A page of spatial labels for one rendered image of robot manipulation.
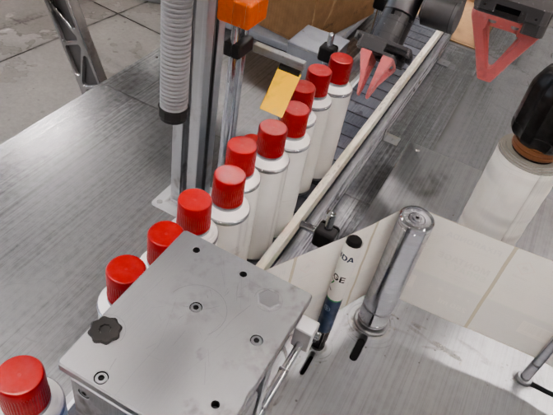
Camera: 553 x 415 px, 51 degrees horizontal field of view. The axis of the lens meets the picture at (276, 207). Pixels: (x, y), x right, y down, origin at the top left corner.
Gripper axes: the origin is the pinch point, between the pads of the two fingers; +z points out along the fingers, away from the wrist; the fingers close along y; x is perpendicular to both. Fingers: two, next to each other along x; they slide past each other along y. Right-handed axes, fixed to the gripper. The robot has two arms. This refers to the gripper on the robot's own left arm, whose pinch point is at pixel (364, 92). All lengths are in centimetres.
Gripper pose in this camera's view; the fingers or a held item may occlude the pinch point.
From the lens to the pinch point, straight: 105.7
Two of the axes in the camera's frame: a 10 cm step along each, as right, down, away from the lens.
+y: 8.7, 4.1, -2.5
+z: -4.1, 9.1, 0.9
